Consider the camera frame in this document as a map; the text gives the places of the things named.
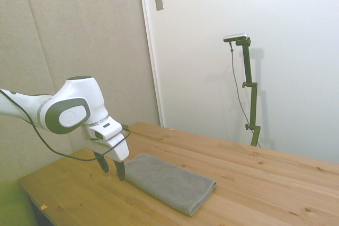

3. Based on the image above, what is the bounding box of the dark green camera stand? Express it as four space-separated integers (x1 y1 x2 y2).
235 38 262 147

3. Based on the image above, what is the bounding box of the silver exterior camera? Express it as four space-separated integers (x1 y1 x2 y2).
223 32 250 43

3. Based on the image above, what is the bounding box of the grey terry towel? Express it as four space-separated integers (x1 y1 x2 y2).
123 153 217 217

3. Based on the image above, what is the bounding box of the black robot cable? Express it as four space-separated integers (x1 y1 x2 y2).
0 88 132 162

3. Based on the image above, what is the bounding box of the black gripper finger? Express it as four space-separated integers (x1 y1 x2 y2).
93 151 110 175
113 158 126 182

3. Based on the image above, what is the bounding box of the white door trim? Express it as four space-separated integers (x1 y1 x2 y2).
137 0 165 128

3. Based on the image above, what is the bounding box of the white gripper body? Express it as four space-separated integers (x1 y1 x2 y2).
85 130 130 162

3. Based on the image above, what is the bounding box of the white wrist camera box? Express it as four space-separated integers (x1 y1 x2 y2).
88 119 124 142

